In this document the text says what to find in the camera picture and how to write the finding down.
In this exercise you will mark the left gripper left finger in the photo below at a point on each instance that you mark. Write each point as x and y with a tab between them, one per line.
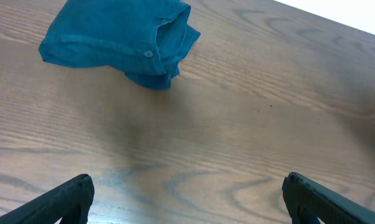
68	203

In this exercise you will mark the dark blue shorts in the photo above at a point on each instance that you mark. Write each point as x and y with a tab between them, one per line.
145	39

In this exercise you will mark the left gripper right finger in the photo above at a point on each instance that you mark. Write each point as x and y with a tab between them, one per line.
308	202

